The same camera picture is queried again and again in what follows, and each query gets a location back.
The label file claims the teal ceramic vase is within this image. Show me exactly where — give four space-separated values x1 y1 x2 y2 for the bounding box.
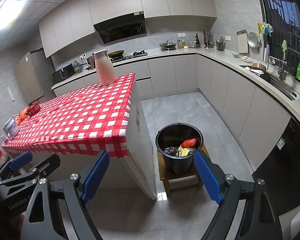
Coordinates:
73 60 83 73

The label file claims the sink faucet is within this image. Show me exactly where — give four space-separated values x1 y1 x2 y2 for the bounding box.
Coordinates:
267 56 286 81

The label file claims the gas stove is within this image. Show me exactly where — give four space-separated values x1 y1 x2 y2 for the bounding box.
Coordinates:
110 50 148 63

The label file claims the steel wool scrubber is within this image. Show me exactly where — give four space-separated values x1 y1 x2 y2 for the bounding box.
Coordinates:
164 146 178 157

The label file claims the black dishwasher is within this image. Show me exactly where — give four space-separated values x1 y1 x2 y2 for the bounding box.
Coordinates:
253 118 300 215

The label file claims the refrigerator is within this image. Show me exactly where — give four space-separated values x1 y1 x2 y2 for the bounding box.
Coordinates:
14 48 56 105

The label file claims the utensil holder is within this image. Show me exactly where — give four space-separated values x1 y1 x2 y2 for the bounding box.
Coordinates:
216 36 226 51

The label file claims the pink thermos jug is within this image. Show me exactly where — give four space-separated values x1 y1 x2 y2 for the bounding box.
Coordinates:
90 49 117 86

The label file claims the dark wine bottle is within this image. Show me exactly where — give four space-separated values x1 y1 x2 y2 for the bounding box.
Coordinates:
194 34 201 48

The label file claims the orange plastic bag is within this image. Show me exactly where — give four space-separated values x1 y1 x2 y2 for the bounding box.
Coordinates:
14 107 29 126

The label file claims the person left hand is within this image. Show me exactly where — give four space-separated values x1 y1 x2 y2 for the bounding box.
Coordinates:
6 214 25 239

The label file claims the tissue pack on table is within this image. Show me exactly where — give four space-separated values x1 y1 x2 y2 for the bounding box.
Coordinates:
3 117 19 138

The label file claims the wooden stool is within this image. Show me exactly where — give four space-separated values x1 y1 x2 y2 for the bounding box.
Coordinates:
157 151 203 196

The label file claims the metal strainer plate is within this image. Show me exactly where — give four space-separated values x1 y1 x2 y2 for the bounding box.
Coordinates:
248 32 261 48

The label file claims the yellow cloth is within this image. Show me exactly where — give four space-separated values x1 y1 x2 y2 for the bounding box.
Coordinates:
178 146 190 157

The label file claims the red checkered tablecloth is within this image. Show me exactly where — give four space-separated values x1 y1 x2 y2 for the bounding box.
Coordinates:
1 73 136 158

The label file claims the white cutting board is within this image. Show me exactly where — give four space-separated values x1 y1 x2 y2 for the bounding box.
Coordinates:
237 30 249 54

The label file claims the black trash bucket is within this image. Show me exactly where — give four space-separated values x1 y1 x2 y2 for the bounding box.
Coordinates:
155 122 204 174

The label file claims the frying pan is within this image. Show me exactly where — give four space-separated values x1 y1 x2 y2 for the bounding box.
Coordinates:
108 50 124 59

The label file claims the black range hood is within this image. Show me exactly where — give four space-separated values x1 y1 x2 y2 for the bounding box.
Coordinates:
94 11 147 44

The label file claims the red plastic bag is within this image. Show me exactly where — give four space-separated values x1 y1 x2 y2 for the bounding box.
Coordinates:
181 138 201 148

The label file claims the black microwave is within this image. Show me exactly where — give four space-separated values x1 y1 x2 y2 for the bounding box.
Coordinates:
52 63 75 83

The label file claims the red box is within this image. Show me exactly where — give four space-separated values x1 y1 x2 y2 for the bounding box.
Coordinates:
26 101 40 117

